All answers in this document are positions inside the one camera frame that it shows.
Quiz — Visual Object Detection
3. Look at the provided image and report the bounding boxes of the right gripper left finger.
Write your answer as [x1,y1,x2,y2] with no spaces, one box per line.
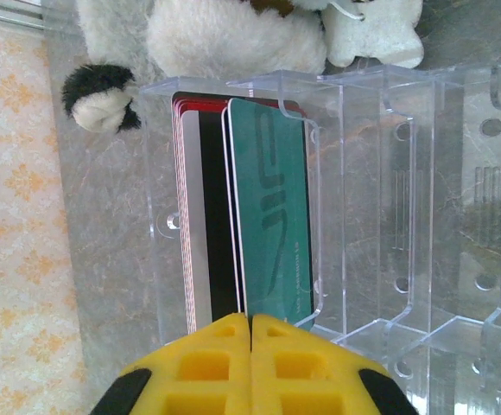
[88,313,252,415]

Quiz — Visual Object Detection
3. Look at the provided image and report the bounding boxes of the clear acrylic card stand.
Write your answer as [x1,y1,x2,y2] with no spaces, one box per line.
[139,64,501,415]

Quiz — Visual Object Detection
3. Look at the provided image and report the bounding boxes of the aluminium frame post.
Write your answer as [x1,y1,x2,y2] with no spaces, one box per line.
[0,7,47,32]

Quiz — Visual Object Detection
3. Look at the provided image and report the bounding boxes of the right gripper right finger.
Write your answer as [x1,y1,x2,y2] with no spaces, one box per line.
[251,313,420,415]

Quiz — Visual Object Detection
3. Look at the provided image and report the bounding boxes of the grey white plush dog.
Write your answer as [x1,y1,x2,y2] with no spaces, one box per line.
[60,0,427,135]

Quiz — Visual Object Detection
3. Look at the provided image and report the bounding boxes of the card with black magnetic stripe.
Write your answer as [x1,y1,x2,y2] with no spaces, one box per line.
[181,110,239,328]

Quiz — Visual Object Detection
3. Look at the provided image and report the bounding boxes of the green card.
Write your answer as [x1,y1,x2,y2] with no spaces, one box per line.
[226,97,324,334]

